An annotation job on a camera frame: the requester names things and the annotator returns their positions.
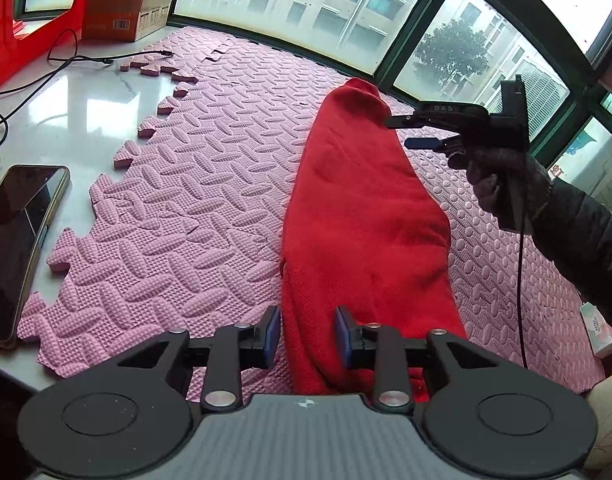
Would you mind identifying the red sweater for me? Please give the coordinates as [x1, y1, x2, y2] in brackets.
[281, 77, 469, 396]

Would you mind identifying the person's right forearm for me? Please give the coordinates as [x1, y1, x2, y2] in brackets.
[530, 179, 612, 322]

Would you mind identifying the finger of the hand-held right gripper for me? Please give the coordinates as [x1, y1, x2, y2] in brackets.
[404, 137, 464, 155]
[385, 113, 427, 129]

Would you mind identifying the pink foam floor mat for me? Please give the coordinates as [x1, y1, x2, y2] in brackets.
[17, 25, 609, 406]

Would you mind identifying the person's right hand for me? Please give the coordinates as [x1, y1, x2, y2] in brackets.
[447, 147, 555, 235]

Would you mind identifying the cardboard box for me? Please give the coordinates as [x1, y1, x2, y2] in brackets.
[81, 0, 180, 43]

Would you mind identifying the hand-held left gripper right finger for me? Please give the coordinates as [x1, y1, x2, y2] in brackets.
[334, 306, 496, 413]

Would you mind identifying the white louvred grille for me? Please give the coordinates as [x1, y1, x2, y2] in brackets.
[478, 57, 570, 142]

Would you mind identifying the tree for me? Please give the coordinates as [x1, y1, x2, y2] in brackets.
[413, 20, 490, 99]

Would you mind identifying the red board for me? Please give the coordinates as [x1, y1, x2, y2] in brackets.
[0, 0, 89, 97]

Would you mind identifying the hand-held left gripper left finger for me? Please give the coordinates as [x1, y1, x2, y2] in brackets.
[117, 306, 281, 414]

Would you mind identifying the person's beige trouser leg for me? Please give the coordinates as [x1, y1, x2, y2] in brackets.
[583, 372, 612, 473]

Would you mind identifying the smartphone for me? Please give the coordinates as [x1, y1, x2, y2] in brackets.
[0, 164, 71, 350]

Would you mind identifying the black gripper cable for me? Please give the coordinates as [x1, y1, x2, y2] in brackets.
[513, 160, 531, 370]

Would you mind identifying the dark green window frame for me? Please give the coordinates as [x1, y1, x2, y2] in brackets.
[13, 0, 612, 161]

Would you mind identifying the tissue packet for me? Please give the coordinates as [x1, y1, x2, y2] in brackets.
[580, 301, 612, 359]

